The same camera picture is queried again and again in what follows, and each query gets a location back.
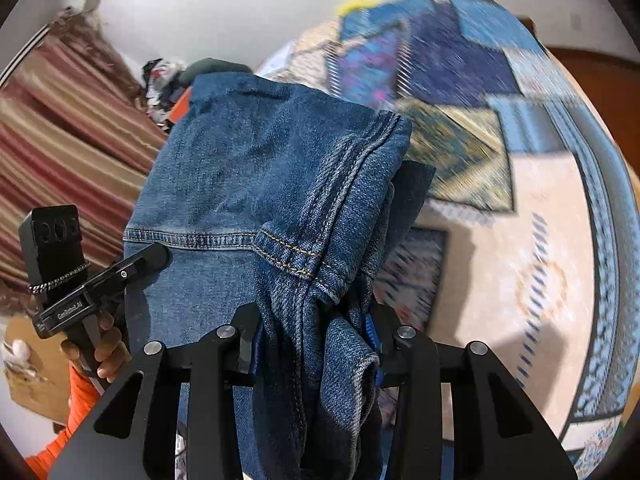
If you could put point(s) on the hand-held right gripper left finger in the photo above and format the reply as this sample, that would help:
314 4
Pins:
255 355

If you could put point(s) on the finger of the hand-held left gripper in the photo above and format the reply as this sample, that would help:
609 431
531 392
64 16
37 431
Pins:
135 265

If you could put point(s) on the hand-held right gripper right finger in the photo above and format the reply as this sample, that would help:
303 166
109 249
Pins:
376 347

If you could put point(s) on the blue denim jeans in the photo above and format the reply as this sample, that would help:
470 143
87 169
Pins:
260 185

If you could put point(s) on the person's left forearm orange sleeve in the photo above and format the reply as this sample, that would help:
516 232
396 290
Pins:
70 435

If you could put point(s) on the pile of mixed clothes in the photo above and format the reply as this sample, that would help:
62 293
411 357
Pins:
160 85

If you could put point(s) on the person's left hand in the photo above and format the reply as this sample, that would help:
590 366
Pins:
107 347

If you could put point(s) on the red beige striped curtain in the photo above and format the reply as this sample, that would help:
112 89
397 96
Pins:
70 160

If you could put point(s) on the brown wooden board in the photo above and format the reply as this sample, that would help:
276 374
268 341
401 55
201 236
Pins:
30 365

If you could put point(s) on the orange box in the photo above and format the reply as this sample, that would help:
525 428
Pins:
181 106

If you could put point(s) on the patchwork patterned bedspread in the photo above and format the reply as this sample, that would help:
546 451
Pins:
500 185

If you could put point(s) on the dark green cushion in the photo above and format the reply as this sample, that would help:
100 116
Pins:
215 70

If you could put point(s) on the yellow cartoon print blanket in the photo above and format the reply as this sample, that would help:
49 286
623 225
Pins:
357 2

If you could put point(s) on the brown wooden door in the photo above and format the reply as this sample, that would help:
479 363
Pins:
595 75

